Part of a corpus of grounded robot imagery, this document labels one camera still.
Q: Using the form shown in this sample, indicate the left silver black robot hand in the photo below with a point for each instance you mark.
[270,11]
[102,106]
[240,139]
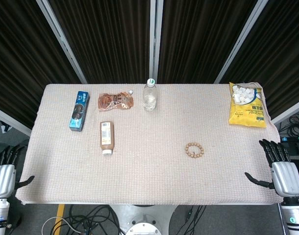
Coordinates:
[3,178]

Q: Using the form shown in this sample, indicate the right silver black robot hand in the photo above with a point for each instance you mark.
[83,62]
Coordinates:
[286,177]

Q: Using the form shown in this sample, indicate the black power box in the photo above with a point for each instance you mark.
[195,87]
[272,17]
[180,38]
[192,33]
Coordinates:
[294,145]

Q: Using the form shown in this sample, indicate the yellow floor tape strip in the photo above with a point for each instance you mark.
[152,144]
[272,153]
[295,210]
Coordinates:
[59,215]

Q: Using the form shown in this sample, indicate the yellow marshmallow bag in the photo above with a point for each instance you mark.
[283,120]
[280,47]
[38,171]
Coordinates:
[247,107]

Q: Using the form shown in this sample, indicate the blue cookie box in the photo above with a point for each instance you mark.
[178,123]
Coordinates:
[78,111]

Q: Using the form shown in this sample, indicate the brown sauce bottle white cap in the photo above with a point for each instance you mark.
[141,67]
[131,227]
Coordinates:
[107,137]

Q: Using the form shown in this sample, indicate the black curtain panel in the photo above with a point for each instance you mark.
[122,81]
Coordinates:
[279,56]
[22,56]
[107,41]
[198,41]

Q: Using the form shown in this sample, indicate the brown spout pouch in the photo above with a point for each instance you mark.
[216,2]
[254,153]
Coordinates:
[115,100]

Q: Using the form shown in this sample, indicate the beige waffle tablecloth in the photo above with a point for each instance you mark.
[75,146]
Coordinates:
[149,176]

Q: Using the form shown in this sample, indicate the clear plastic water bottle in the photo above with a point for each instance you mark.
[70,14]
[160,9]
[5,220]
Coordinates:
[149,98]

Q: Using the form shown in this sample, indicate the grey aluminium partition rail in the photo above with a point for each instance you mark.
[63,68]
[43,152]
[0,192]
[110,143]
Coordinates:
[9,120]
[290,111]

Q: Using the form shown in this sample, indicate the grey aluminium partition post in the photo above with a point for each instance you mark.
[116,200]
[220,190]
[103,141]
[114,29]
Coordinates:
[239,41]
[155,36]
[61,40]

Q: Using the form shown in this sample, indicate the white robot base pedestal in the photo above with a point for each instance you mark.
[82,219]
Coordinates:
[143,215]

